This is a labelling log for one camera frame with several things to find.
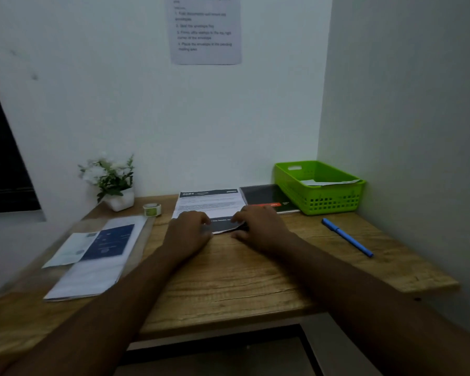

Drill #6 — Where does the person's left hand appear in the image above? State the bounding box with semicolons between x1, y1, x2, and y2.
162;210;214;264

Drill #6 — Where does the green plastic basket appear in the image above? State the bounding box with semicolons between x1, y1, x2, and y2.
274;161;366;216

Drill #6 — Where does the white paper in basket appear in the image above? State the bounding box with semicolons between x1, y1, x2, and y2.
300;178;362;187

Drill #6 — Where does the black booklet with red label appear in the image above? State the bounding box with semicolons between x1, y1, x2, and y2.
240;184;301;215

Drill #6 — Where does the blue pen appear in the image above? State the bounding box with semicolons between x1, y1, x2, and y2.
322;218;374;258

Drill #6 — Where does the white instruction sheet on wall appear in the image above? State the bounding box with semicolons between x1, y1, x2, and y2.
164;0;243;66

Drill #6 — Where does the white flower plant in pot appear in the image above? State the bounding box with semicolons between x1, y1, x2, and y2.
78;153;136;213

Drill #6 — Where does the dark window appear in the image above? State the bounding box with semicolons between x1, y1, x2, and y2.
0;62;42;215

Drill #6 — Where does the person's right hand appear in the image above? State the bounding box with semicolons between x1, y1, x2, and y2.
230;204;301;257

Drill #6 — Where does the person's right forearm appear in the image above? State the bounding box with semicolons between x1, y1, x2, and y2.
276;233;470;376

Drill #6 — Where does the clear plastic sleeve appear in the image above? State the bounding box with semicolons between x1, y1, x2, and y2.
23;215;156;303

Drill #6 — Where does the dark blue leaflet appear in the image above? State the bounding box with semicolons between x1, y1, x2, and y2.
81;224;135;261

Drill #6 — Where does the white folded paper slip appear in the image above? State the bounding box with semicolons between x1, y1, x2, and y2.
42;232;100;269

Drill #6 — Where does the person's left forearm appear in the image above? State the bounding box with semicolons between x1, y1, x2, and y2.
0;246;181;376

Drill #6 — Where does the white printed document sheet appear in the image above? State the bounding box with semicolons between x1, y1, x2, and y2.
172;188;248;234

